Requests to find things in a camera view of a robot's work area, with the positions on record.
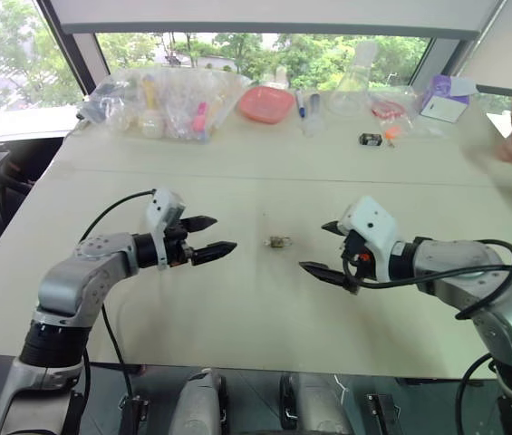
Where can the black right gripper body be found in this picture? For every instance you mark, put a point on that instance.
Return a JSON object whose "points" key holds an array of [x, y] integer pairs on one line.
{"points": [[356, 263]]}

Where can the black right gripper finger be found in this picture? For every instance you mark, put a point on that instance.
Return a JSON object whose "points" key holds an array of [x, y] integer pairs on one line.
{"points": [[325, 272], [331, 227]]}

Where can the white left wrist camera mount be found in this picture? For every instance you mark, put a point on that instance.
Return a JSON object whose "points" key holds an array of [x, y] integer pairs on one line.
{"points": [[161, 204]]}

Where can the small black box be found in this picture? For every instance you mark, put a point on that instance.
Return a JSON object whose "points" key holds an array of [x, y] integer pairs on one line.
{"points": [[370, 139]]}

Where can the purple and white tissue box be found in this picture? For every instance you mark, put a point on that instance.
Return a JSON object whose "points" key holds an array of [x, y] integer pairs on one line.
{"points": [[446, 102]]}

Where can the blue marker pen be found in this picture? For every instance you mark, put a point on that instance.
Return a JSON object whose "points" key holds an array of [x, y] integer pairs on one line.
{"points": [[300, 104]]}

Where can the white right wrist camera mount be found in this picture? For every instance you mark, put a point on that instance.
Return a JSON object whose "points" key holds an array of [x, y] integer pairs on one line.
{"points": [[373, 226]]}

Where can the white roller blind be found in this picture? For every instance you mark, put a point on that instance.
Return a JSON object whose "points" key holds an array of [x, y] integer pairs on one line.
{"points": [[273, 16]]}

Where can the clear bag with red item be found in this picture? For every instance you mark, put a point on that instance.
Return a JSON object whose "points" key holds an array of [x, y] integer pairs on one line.
{"points": [[388, 110]]}

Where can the small clear bottle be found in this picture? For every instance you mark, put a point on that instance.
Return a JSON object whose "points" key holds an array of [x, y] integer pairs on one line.
{"points": [[281, 77]]}

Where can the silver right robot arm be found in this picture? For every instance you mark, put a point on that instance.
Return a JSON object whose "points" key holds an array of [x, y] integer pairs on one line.
{"points": [[500, 299]]}

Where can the small orange tag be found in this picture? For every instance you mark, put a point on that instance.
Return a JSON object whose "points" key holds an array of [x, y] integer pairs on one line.
{"points": [[392, 134]]}

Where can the grey robot leg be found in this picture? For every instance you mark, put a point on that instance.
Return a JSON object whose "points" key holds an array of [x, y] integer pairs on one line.
{"points": [[314, 403], [201, 403]]}

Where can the yellow plastic toy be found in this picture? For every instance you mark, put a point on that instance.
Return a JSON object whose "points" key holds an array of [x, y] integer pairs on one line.
{"points": [[150, 90]]}

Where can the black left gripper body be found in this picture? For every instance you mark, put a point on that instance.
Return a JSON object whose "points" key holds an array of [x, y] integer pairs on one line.
{"points": [[176, 247]]}

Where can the pink plastic bowl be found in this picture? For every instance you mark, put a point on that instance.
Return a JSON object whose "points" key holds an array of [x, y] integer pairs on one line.
{"points": [[265, 104]]}

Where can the white round toy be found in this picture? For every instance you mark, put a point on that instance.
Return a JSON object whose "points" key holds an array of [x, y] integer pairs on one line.
{"points": [[152, 123]]}

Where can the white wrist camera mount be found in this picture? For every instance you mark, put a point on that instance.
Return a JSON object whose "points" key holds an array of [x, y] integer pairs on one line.
{"points": [[373, 226], [161, 204]]}

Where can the large clear plastic bag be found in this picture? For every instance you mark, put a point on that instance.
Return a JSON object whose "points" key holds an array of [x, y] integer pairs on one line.
{"points": [[178, 97]]}

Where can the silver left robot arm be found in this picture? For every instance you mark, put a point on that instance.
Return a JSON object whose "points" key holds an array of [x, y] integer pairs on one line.
{"points": [[83, 276]]}

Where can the black bracket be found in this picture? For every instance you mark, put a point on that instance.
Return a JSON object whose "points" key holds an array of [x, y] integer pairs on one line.
{"points": [[132, 414], [384, 414]]}

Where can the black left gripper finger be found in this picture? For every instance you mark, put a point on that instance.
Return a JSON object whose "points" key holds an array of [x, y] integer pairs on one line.
{"points": [[212, 252], [199, 223]]}

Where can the clear bag with grey items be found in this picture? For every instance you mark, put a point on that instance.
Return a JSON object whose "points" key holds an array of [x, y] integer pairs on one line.
{"points": [[101, 102]]}

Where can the clear glass flask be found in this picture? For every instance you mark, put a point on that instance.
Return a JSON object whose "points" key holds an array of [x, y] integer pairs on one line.
{"points": [[350, 90]]}

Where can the pink plastic toy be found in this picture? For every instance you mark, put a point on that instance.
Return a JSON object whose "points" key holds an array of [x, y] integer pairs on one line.
{"points": [[200, 118]]}

